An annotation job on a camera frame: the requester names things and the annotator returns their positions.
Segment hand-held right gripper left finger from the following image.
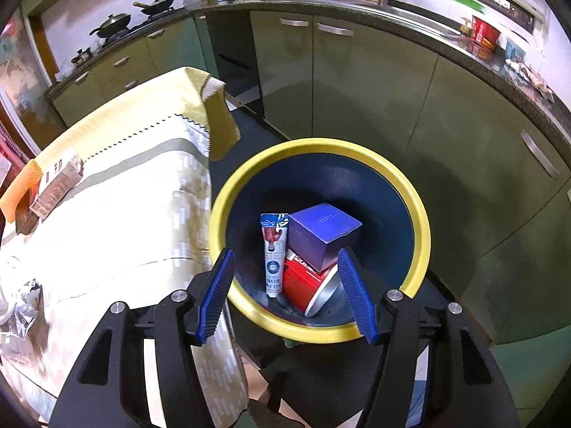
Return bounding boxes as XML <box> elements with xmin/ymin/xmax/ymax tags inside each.
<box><xmin>48</xmin><ymin>249</ymin><xmax>251</xmax><ymax>428</ymax></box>

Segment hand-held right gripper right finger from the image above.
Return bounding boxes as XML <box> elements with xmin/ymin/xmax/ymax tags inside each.
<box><xmin>337</xmin><ymin>247</ymin><xmax>520</xmax><ymax>428</ymax></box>

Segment yellow rimmed blue bin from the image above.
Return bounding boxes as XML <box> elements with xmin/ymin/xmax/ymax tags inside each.
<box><xmin>209</xmin><ymin>139</ymin><xmax>432</xmax><ymax>345</ymax></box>

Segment orange foam net sleeve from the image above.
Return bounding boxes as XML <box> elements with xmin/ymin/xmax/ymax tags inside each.
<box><xmin>0</xmin><ymin>159</ymin><xmax>45</xmax><ymax>224</ymax></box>

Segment red round tin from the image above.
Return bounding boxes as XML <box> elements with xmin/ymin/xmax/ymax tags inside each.
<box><xmin>282</xmin><ymin>250</ymin><xmax>346</xmax><ymax>318</ymax></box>

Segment white blue tube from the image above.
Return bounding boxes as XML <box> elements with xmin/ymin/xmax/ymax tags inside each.
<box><xmin>260</xmin><ymin>213</ymin><xmax>290</xmax><ymax>299</ymax></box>

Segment purple cardboard box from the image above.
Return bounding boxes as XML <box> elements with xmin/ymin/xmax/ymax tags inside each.
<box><xmin>288</xmin><ymin>204</ymin><xmax>363</xmax><ymax>274</ymax></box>

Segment yellow patterned tablecloth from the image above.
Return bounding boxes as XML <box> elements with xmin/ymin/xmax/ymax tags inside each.
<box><xmin>0</xmin><ymin>67</ymin><xmax>251</xmax><ymax>424</ymax></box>

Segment brown paper packet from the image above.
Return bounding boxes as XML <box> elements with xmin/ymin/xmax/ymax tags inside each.
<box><xmin>29</xmin><ymin>154</ymin><xmax>85</xmax><ymax>220</ymax></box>

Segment crumpled silver wrapper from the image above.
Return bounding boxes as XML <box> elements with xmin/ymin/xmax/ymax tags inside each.
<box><xmin>0</xmin><ymin>276</ymin><xmax>43</xmax><ymax>337</ymax></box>

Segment green kitchen cabinets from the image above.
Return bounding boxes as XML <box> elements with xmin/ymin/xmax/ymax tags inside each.
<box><xmin>45</xmin><ymin>0</ymin><xmax>571</xmax><ymax>411</ymax></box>

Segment gas stove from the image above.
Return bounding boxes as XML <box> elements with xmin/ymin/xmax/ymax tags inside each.
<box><xmin>89</xmin><ymin>9</ymin><xmax>188</xmax><ymax>51</ymax></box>

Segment plastic food bag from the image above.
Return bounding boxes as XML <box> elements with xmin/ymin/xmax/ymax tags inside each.
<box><xmin>506</xmin><ymin>58</ymin><xmax>556</xmax><ymax>99</ymax></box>

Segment black wok with lid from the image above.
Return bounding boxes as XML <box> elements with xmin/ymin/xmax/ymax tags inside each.
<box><xmin>89</xmin><ymin>13</ymin><xmax>132</xmax><ymax>39</ymax></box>

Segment red plastic container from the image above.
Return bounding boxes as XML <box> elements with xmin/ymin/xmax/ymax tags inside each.
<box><xmin>470</xmin><ymin>15</ymin><xmax>501</xmax><ymax>50</ymax></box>

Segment black wok with wooden handle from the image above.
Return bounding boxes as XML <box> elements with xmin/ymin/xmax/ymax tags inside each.
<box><xmin>133</xmin><ymin>0</ymin><xmax>176</xmax><ymax>19</ymax></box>

